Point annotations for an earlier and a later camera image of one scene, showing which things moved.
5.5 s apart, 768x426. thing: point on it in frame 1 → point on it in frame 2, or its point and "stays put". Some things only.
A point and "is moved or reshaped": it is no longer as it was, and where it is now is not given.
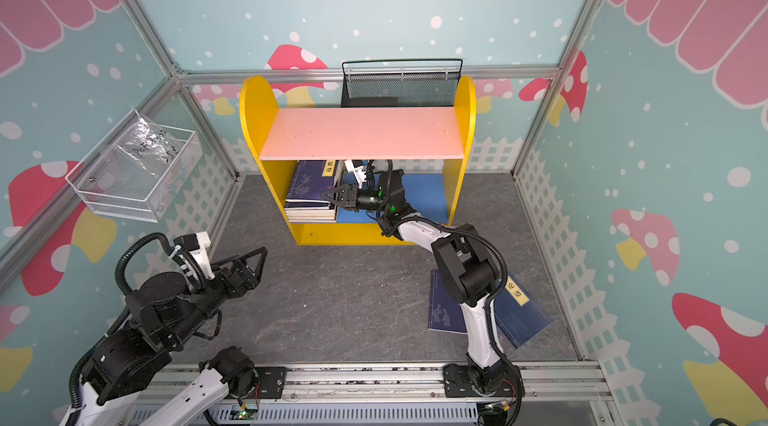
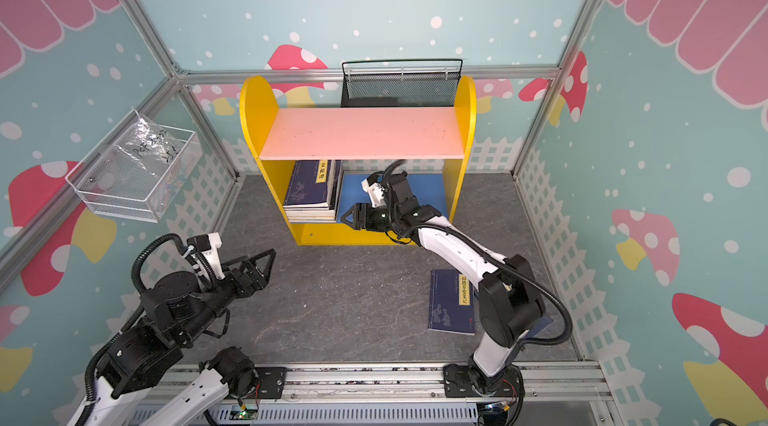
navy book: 444,310 stays put
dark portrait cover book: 310,213 stays put
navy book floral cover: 311,177 is moved or reshaped
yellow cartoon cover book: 311,219 stays put
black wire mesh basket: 400,82 stays put
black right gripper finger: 340,204 → 355,225
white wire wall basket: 138,176 stays put
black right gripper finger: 337,193 → 357,211
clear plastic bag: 150,145 stays put
